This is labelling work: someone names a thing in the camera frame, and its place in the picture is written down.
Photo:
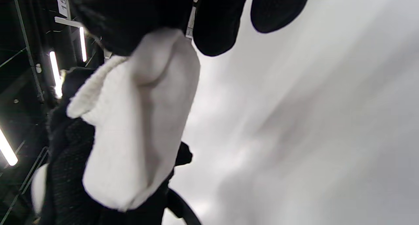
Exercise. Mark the person's right hand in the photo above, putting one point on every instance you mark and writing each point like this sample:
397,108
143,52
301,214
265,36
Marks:
137,12

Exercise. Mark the white numbered paper sign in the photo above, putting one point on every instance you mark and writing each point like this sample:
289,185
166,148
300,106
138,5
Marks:
62,2

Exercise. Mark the white ceiling light tube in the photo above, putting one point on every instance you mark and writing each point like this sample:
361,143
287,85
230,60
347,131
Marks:
83,43
8,151
55,74

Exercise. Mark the person's left hand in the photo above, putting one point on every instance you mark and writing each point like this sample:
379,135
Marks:
68,185

